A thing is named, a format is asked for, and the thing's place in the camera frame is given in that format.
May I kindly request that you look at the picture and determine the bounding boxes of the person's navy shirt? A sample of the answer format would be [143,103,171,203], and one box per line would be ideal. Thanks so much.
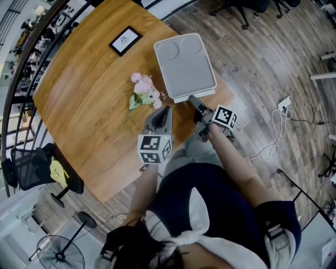
[149,162,302,266]

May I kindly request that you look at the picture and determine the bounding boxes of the white desk frame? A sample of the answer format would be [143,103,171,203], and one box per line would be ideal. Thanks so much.
[309,51,336,81]

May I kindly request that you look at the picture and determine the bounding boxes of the black pedestal fan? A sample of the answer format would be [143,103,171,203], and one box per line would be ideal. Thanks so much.
[28,211,98,269]

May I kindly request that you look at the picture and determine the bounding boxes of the person's left forearm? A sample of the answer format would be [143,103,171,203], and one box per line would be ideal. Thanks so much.
[125,162,165,226]

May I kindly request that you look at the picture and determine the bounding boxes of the black floor cable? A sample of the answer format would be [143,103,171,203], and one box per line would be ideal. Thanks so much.
[288,106,336,127]

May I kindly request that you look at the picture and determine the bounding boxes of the grey drawer box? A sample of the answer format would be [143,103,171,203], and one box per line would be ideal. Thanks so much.
[153,33,217,100]

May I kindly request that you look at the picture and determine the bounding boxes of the black mesh office chair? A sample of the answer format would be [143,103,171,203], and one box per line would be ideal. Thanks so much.
[1,143,85,208]

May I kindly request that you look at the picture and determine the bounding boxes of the black high-back office chair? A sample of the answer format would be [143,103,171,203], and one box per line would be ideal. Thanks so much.
[209,0,271,30]
[271,0,301,19]

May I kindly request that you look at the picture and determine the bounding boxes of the black fan cable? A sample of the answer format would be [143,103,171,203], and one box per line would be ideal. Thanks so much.
[96,213,129,226]

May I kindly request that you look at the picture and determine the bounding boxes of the yellow cloth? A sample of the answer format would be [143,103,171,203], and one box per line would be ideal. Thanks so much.
[49,156,69,189]

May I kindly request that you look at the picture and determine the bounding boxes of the black metal stand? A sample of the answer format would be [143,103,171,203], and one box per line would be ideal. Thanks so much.
[275,168,336,226]

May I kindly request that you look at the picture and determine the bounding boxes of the white table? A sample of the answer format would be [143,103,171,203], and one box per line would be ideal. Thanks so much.
[299,210,336,269]

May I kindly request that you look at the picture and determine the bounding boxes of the white power strip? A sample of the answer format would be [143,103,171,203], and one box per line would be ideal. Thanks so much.
[277,96,293,114]

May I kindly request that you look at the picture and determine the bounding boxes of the black picture frame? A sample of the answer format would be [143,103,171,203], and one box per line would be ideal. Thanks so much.
[109,25,143,57]

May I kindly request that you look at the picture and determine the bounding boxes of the person's grey trousers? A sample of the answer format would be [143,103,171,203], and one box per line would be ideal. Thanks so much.
[162,133,224,182]

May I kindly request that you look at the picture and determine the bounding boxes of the pink artificial flower bouquet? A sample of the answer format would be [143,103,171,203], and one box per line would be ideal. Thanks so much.
[123,73,166,120]

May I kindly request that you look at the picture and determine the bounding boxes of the white cable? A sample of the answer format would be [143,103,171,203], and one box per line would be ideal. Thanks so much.
[246,109,292,163]

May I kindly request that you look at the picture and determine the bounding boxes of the person's white tied garment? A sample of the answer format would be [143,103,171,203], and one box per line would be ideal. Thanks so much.
[93,187,297,269]

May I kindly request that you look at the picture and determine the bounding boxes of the black jacket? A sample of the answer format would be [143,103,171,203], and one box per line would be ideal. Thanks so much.
[31,147,56,182]

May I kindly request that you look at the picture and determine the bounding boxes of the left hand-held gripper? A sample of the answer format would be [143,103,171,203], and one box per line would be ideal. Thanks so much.
[137,106,175,173]

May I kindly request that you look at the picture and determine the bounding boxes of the black tripod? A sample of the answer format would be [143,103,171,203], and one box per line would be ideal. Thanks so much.
[318,152,336,187]

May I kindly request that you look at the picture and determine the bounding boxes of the person's right forearm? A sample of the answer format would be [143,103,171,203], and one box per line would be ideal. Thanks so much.
[207,123,279,211]

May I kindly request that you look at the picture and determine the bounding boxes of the black metal railing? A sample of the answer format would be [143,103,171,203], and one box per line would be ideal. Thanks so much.
[0,0,200,199]

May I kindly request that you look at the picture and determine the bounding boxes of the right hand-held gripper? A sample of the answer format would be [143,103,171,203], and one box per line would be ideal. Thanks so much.
[188,95,239,144]

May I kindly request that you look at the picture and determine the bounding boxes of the white plastic storage bin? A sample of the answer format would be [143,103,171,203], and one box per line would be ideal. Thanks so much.
[173,88,216,104]

